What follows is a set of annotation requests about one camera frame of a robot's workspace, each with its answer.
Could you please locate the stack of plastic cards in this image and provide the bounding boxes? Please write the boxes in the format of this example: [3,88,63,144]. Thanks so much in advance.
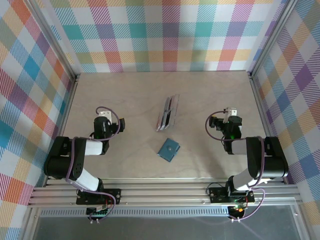
[156,96,174,132]

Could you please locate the blue leather card holder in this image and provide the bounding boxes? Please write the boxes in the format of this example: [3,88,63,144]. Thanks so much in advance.
[157,137,181,163]

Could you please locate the clear acrylic card stand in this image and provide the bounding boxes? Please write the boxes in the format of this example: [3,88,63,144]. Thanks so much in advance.
[155,93,181,133]

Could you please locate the small circuit board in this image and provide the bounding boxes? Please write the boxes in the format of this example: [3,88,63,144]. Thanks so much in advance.
[86,206,112,218]
[228,204,248,215]

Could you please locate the grey sheet panel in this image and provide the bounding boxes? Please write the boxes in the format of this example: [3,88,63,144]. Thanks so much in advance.
[32,216,301,240]

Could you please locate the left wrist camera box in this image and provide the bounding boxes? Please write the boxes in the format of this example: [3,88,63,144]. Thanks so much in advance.
[98,109,113,123]

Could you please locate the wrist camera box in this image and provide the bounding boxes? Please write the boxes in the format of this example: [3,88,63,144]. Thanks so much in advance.
[223,106,238,123]
[98,109,113,123]

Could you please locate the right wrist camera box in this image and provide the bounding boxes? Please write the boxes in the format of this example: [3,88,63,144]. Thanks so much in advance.
[223,106,238,123]

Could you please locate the aluminium side rail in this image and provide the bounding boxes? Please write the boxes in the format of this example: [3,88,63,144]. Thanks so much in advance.
[43,73,81,187]
[248,71,288,185]

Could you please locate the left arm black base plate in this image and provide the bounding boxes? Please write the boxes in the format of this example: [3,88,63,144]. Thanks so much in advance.
[76,188,123,206]

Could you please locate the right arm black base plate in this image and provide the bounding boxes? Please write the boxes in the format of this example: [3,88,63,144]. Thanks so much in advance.
[208,186,256,205]

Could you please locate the aluminium cross rail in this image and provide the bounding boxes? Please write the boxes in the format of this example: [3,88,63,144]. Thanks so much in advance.
[27,177,303,209]

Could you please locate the slotted metal cable duct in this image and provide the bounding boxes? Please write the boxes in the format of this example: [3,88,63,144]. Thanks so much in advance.
[39,209,231,218]

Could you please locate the aluminium corner post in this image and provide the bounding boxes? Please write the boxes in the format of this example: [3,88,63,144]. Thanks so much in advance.
[23,0,81,85]
[246,0,299,79]

